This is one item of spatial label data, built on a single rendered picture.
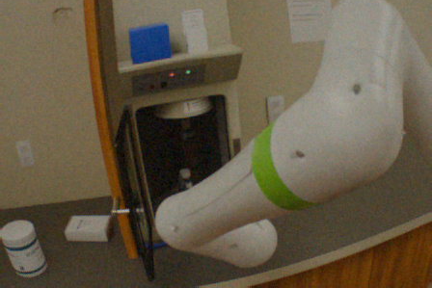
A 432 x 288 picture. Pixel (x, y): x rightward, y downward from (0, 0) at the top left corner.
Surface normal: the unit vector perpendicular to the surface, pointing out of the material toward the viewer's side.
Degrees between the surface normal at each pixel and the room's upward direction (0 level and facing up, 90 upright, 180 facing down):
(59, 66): 90
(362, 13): 34
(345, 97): 45
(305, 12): 90
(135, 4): 90
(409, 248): 90
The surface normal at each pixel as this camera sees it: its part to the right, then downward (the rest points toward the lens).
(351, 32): -0.43, -0.65
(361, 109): -0.18, -0.33
